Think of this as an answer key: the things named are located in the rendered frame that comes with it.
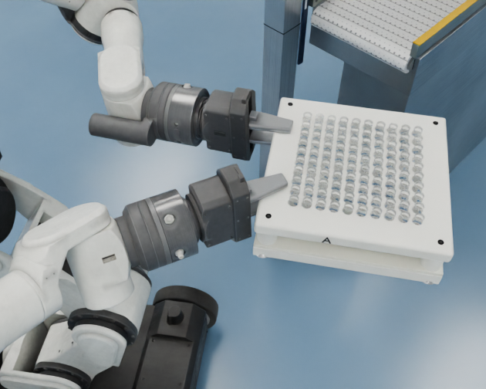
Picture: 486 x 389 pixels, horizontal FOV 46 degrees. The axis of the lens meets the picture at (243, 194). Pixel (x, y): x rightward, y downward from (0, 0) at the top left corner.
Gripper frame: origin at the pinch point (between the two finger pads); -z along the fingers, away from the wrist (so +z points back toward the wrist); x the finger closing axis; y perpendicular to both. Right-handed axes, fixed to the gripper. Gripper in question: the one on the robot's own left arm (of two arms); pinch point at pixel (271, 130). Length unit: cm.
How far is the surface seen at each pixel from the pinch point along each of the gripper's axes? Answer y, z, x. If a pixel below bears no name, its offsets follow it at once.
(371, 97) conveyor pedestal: -59, -11, 40
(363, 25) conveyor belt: -52, -7, 15
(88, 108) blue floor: -100, 108, 105
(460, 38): -61, -29, 21
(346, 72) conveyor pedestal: -63, -4, 37
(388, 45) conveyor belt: -46, -13, 15
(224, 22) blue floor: -179, 72, 107
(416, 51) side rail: -42.3, -18.9, 12.7
